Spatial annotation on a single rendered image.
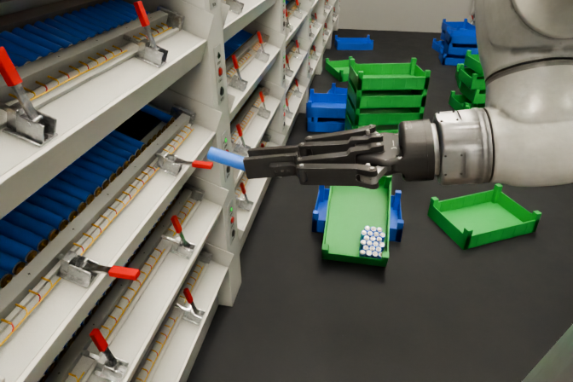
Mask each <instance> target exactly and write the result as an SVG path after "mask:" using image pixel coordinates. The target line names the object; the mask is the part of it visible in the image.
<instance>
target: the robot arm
mask: <svg viewBox="0 0 573 382"><path fill-rule="evenodd" d="M474 9H475V27H476V37H477V50H478V55H479V60H480V63H481V66H482V69H483V75H484V80H485V89H486V99H485V107H482V108H478V107H474V108H472V109H465V110H456V111H455V110H454V111H447V112H437V113H435V115H434V117H433V121H432V124H431V121H430V120H429V119H419V120H409V121H402V122H401V123H400V124H399V125H398V132H397V133H388V132H381V133H378V132H377V131H376V125H375V124H370V125H367V126H363V127H361V128H358V129H353V130H342V131H337V132H332V133H326V134H321V135H315V136H306V137H305V138H304V139H305V142H301V143H299V144H298V145H286V146H276V147H265V148H249V149H248V151H247V152H248V156H249V157H245V158H244V159H243V164H244V167H245V171H246V176H247V179H255V178H266V177H288V176H297V177H298V179H299V183H300V184H301V185H324V186H357V187H362V188H369V189H377V188H378V187H379V179H380V178H381V177H382V176H385V177H386V176H390V175H393V174H397V173H402V179H403V180H404V181H405V182H415V181H430V180H434V176H435V175H437V180H438V182H439V183H440V184H441V185H455V184H470V183H476V184H483V183H485V182H496V183H503V184H507V185H511V186H516V187H543V186H555V185H562V184H569V183H573V0H475V3H474ZM522 382H573V324H572V325H571V327H570V328H569V329H568V330H567V331H566V332H565V333H564V335H563V336H562V337H561V338H560V339H559V340H558V342H557V343H556V344H555V345H554V346H553V347H552V348H551V349H550V351H548V353H546V355H545V356H544V357H543V358H542V359H541V360H540V361H539V362H538V364H537V365H536V366H535V367H534V368H533V369H532V370H531V372H530V373H529V374H528V375H527V376H526V377H525V378H524V380H523V381H522Z"/></svg>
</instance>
